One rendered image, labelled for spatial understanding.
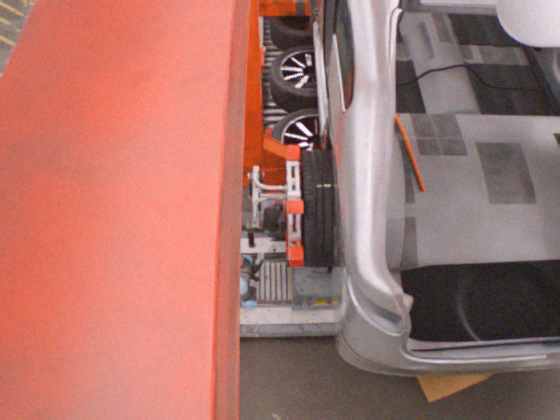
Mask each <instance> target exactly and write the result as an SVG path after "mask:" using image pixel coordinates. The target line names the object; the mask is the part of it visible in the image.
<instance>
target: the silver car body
mask: <svg viewBox="0 0 560 420"><path fill-rule="evenodd" d="M314 10H317V13H314V12H313V14H317V16H316V18H315V22H313V23H312V32H313V34H314V45H315V60H316V81H317V109H319V123H320V137H321V149H323V147H324V138H325V132H326V130H328V132H329V137H330V141H331V144H332V155H333V172H334V258H333V270H332V278H331V279H332V293H333V301H332V307H333V321H334V334H335V343H336V348H337V351H338V353H339V355H340V356H341V357H342V359H343V360H345V361H347V362H348V363H349V364H351V365H353V366H355V367H357V368H359V369H362V370H364V371H367V372H375V373H379V374H385V375H391V376H394V375H398V376H408V377H416V376H423V377H436V376H455V375H474V374H492V373H502V372H511V371H529V370H538V369H550V368H560V136H559V135H560V0H318V6H317V9H314ZM557 136H559V137H557ZM400 263H401V267H400Z"/></svg>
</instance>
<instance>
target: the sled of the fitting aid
mask: <svg viewBox="0 0 560 420"><path fill-rule="evenodd" d="M291 287H292V311H314V310H330V309H333V307H332V301H333V297H296V270H295V267H291Z"/></svg>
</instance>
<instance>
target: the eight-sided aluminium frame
mask: <svg viewBox="0 0 560 420"><path fill-rule="evenodd" d="M291 171H294V178H295V183H296V190H295V191H292V185H291ZM298 171H300V164H298V161H291V162H288V161H287V177H288V203H289V199H301V190H300V175H298ZM287 224H288V254H289V247H290V246H301V214H300V215H296V220H294V221H292V215H289V222H287ZM292 224H294V227H295V229H292ZM292 242H295V244H292Z"/></svg>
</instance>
